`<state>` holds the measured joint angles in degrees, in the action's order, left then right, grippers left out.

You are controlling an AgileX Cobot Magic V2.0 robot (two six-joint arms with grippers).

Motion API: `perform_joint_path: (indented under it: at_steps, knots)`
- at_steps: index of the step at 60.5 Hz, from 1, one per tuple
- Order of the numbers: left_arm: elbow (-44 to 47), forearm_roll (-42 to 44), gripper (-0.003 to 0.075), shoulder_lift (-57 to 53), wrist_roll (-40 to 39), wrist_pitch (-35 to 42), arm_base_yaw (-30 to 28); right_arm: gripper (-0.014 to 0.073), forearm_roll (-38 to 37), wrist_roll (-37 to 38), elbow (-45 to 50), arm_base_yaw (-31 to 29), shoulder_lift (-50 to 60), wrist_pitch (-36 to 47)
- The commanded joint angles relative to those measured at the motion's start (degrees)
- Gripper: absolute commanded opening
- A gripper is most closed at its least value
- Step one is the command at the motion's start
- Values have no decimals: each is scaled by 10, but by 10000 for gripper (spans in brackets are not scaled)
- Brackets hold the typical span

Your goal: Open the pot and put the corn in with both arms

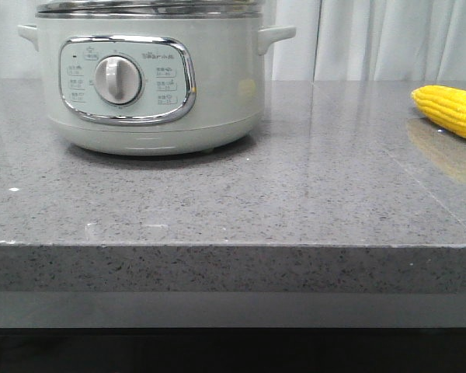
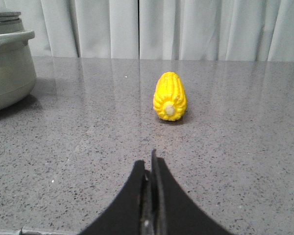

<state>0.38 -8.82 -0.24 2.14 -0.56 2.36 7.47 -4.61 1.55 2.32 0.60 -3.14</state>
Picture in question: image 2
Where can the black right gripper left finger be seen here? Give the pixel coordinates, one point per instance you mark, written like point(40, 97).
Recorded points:
point(122, 217)

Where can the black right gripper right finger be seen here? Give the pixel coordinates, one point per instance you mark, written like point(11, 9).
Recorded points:
point(175, 213)

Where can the yellow toy corn cob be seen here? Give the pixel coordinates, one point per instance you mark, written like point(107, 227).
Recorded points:
point(169, 100)

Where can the pale green electric cooking pot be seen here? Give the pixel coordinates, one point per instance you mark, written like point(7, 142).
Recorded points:
point(17, 72)

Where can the white pleated curtain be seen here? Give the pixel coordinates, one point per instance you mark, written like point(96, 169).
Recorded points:
point(161, 29)

